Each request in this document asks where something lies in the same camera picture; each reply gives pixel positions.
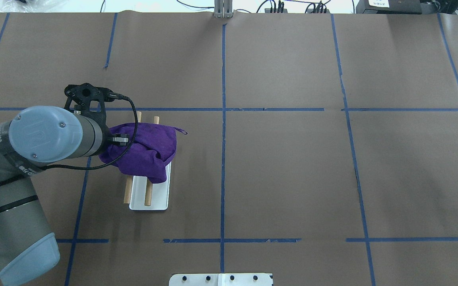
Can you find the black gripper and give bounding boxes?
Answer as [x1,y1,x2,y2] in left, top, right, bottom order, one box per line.
[108,134,130,147]

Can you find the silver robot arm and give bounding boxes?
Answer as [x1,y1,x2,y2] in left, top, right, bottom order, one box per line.
[0,106,138,286]

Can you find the front wooden rack rod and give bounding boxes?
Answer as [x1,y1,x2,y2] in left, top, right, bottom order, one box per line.
[145,116,160,206]

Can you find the white towel rack base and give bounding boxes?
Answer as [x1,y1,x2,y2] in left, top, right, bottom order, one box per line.
[124,163,172,211]

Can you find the black computer box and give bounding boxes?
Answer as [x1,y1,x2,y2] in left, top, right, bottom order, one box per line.
[355,0,423,15]

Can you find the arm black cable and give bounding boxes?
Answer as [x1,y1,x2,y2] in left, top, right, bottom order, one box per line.
[0,93,139,197]

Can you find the aluminium frame post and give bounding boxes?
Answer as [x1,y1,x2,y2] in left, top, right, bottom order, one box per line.
[213,0,234,19]

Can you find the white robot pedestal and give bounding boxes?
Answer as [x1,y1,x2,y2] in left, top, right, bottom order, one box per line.
[169,273,274,286]

